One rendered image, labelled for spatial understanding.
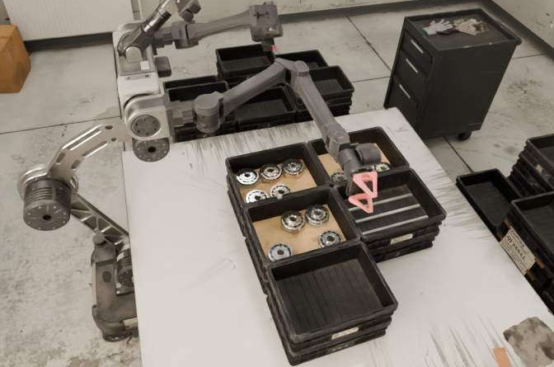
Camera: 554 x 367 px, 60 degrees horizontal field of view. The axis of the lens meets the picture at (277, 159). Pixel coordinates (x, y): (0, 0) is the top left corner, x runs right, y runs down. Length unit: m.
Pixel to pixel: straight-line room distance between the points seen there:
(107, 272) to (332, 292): 1.30
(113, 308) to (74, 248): 0.69
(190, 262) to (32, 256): 1.35
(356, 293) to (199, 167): 1.04
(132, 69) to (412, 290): 1.40
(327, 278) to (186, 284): 0.58
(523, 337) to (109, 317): 1.84
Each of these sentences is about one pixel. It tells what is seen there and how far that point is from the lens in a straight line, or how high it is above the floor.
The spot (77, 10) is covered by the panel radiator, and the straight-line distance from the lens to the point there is 4.71.
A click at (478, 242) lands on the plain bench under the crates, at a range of 2.40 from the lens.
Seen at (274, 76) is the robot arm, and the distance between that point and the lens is 1.74.
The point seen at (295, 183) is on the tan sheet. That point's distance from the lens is 2.23.
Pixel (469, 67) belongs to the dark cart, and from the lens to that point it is 3.46.
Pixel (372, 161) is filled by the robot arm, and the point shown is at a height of 1.46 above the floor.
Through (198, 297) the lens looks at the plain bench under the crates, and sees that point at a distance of 2.04.
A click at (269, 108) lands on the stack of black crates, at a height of 0.38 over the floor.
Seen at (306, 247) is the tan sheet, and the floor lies 0.83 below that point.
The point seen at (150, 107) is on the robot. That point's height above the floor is 1.51.
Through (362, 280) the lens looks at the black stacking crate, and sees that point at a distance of 1.96.
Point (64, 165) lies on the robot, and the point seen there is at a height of 1.02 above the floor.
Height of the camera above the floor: 2.46
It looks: 44 degrees down
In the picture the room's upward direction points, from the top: 3 degrees clockwise
